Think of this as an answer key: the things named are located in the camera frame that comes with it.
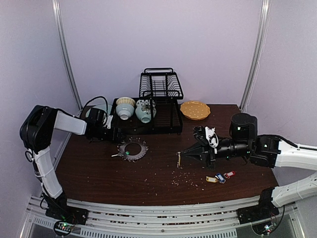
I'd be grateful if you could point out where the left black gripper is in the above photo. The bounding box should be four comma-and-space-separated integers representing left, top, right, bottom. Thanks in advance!
95, 125, 127, 142

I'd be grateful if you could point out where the grey perforated keyring disc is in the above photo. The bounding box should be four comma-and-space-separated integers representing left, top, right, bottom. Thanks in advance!
111, 137, 149, 162

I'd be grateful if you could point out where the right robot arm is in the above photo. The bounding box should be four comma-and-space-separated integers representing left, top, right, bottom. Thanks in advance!
179, 113, 317, 224

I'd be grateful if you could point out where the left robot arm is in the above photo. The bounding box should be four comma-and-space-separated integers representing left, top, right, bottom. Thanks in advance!
20, 105, 122, 225

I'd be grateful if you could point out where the light blue ribbed bowl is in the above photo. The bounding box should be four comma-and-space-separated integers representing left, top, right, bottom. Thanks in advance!
116, 103, 135, 120

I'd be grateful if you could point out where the light blue plate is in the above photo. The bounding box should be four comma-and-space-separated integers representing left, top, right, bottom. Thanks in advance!
85, 104, 112, 118

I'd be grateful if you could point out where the light blue floral bowl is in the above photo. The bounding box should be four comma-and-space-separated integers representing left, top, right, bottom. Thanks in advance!
135, 105, 157, 123

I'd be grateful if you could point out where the cream patterned bowl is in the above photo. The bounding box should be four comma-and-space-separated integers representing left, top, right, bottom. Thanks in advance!
116, 97, 136, 107

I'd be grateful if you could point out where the red key tag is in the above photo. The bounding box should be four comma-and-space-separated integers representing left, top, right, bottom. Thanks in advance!
223, 171, 236, 179

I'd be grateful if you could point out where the blue key tag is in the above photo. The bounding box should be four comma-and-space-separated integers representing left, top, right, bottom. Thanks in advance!
215, 173, 226, 184

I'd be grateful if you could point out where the dotted white bowl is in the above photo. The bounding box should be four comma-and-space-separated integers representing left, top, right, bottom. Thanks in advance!
136, 99, 156, 107

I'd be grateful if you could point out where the yellow dotted plate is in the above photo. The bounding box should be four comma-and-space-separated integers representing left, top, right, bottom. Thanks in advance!
180, 100, 211, 120

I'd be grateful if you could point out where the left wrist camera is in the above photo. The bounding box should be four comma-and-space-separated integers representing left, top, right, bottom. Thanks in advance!
105, 115, 113, 129

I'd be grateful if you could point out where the black wire dish rack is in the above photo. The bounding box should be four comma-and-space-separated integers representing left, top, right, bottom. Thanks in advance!
111, 67, 184, 135

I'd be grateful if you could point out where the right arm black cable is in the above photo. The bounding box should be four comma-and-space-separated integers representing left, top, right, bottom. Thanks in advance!
272, 135, 317, 151

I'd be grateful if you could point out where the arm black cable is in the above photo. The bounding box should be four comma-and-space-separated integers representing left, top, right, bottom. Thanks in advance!
272, 135, 317, 151
24, 96, 109, 163

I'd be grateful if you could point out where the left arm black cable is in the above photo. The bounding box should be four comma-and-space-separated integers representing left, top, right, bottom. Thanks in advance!
24, 96, 109, 163

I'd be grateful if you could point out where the left aluminium frame post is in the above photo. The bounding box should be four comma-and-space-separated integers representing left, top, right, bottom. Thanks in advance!
52, 0, 83, 111

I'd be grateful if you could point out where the aluminium frame post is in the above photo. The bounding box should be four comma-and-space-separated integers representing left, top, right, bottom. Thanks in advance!
239, 0, 270, 112
52, 0, 83, 111

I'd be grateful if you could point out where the right aluminium frame post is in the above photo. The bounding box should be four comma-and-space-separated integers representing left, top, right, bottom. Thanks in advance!
239, 0, 270, 112

